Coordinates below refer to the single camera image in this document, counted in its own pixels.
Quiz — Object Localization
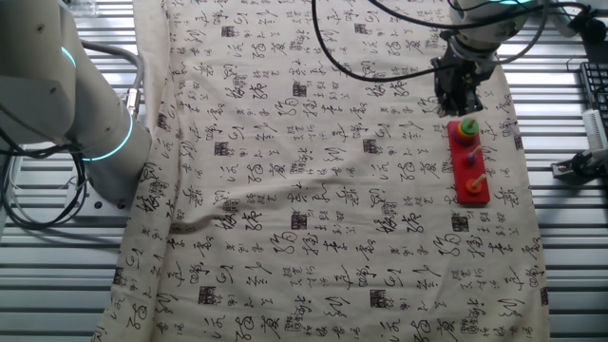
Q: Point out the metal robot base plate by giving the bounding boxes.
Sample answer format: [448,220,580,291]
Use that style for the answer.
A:
[61,182,137,222]

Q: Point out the green Hanoi disc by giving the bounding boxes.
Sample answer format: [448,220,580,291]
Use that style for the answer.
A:
[458,117,480,137]

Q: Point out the yellow Hanoi disc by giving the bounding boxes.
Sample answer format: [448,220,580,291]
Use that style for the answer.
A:
[456,121,481,139]

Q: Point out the large orange Hanoi disc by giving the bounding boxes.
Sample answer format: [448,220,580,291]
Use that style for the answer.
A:
[454,122,481,141]

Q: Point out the red Hanoi base with pegs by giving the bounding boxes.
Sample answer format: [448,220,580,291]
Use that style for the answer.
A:
[446,120,492,206]

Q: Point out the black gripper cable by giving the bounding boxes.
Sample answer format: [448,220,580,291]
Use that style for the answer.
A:
[311,0,446,85]

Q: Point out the stacked rainbow rings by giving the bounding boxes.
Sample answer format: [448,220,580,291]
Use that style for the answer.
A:
[451,125,482,147]
[452,123,481,143]

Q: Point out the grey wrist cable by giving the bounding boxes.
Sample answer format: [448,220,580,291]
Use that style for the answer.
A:
[493,0,555,66]

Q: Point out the black clamp tool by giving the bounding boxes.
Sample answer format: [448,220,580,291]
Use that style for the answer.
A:
[550,149,608,185]

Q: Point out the black keyboard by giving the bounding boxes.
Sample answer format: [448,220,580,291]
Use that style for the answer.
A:
[578,61,608,125]

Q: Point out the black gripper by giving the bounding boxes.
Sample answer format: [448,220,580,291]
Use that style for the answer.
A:
[430,49,498,118]

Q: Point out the cream calligraphy print tablecloth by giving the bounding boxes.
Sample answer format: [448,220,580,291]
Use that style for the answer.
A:
[92,0,552,342]

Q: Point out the grey base cable with connector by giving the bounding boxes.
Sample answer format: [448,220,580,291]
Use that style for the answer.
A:
[80,40,145,120]

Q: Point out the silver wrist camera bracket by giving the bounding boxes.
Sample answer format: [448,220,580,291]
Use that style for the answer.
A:
[545,0,588,39]

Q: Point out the clear plastic bag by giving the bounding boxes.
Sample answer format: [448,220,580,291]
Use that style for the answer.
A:
[59,0,100,16]

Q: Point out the black camera cable with plug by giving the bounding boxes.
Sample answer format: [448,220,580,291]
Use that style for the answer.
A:
[368,0,608,48]

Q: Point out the silver finned camera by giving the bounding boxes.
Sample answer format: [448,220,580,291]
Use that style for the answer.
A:
[581,108,608,151]

